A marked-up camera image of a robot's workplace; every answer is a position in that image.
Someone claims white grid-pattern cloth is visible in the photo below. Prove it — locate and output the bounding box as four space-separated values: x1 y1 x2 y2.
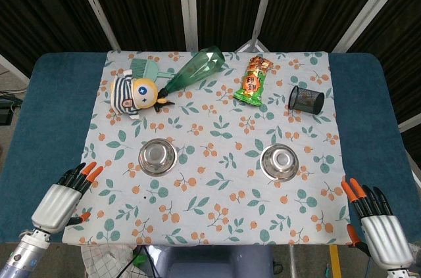
80 244 136 278

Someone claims white table leg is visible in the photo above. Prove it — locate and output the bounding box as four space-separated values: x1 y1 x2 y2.
288 244 297 278

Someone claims metal bowl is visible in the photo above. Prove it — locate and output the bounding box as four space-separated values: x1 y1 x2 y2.
259 143 300 181
137 138 178 177

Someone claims black mesh pen cup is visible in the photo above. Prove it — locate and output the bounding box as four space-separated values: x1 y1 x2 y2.
288 85 326 116

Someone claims green orange snack packet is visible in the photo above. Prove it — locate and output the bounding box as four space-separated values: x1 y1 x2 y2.
233 56 274 107

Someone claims floral tablecloth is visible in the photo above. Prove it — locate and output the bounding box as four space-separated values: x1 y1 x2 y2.
62 50 353 246

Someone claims striped yellow plush toy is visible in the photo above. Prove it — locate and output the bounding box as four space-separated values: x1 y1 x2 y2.
109 69 176 120

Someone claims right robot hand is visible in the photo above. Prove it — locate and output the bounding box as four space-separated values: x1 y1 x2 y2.
341 177 414 271

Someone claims pale green comb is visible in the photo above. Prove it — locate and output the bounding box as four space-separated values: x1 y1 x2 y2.
128 57 175 81

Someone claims teal table cover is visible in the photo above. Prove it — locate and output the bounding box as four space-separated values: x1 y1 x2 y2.
0 51 421 244

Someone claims black floor box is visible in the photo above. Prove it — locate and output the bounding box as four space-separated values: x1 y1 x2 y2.
0 97 14 126

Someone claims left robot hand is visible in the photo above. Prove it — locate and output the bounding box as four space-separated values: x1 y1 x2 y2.
30 161 105 235

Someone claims green plastic bottle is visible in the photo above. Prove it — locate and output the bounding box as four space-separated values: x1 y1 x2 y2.
160 45 226 95

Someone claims grey-blue robot torso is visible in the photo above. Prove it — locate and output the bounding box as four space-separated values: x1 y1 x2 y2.
144 244 274 278

